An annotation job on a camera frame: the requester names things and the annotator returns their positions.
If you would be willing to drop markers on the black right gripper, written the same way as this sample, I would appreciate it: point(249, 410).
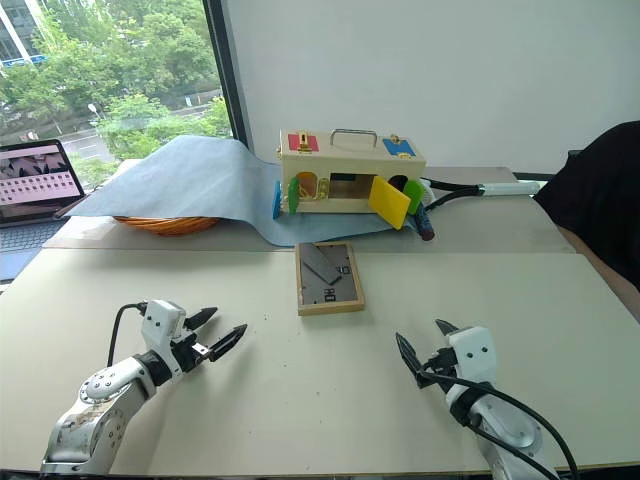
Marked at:
point(441, 364)

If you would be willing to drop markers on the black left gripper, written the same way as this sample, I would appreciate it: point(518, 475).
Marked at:
point(189, 351)

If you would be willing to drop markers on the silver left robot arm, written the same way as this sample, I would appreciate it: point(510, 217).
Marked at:
point(95, 415)

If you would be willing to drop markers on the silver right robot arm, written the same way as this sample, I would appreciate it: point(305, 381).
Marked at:
point(505, 430)

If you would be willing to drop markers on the person's bare forearm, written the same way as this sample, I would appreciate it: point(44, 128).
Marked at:
point(607, 272)

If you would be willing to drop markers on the laptop computer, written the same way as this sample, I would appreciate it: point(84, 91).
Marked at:
point(35, 185)

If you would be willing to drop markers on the orange wicker basket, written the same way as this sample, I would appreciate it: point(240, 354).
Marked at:
point(165, 224)

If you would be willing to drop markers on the dark marker pen, red cap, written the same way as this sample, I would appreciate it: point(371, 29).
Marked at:
point(424, 222)

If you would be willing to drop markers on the light blue cloth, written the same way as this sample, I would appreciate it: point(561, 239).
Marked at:
point(200, 175)

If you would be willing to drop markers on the wooden lock box, coloured doors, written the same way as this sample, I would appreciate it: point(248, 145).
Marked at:
point(350, 167)

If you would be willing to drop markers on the person in black shirt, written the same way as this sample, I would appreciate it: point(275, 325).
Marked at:
point(600, 200)

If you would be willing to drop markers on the building outside window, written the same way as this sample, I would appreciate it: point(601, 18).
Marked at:
point(15, 35)

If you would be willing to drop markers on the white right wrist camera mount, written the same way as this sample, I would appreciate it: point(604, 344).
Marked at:
point(474, 352)

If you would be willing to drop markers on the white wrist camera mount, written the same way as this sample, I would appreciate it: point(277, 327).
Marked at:
point(474, 352)
point(159, 320)

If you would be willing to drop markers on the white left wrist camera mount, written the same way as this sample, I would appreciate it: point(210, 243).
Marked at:
point(159, 320)

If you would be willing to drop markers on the face-down wooden picture frame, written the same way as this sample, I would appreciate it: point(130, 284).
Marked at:
point(327, 277)

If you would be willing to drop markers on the dark window frame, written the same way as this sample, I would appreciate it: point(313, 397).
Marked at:
point(227, 65)

